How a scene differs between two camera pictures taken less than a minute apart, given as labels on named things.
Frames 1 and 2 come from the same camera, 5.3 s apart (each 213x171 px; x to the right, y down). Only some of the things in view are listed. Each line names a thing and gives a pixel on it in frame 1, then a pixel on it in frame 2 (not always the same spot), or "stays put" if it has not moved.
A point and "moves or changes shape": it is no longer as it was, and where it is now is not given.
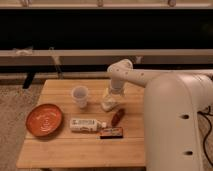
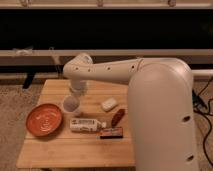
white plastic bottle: x=86 y=125 stays put
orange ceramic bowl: x=44 y=120 stays put
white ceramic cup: x=80 y=94 moves or changes shape
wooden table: x=65 y=148 stays put
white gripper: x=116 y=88 -> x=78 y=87
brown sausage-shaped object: x=115 y=120 stays put
